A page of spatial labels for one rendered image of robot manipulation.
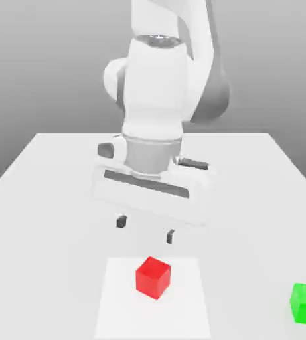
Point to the small red cube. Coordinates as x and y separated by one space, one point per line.
152 279

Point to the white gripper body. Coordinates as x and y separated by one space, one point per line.
147 198

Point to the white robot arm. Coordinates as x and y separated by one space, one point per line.
155 87

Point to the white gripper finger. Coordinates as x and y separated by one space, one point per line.
121 221
170 236

